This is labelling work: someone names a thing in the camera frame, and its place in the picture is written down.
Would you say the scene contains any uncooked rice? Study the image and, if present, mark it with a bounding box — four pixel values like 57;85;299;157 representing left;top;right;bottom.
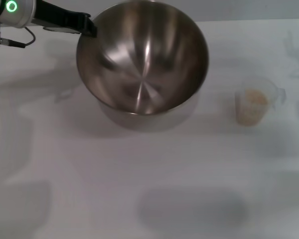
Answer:
237;88;268;125

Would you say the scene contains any stainless steel mixing bowl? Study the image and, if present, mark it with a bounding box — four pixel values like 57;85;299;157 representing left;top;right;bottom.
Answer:
76;0;210;132

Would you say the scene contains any clear plastic measuring cup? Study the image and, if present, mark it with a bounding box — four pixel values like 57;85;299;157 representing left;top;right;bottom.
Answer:
235;77;287;126

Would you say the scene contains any black cable with silver plug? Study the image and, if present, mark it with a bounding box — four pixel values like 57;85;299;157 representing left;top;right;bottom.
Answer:
0;21;36;48

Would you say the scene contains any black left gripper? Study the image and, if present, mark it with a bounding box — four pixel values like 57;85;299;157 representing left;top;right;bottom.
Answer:
31;0;98;38

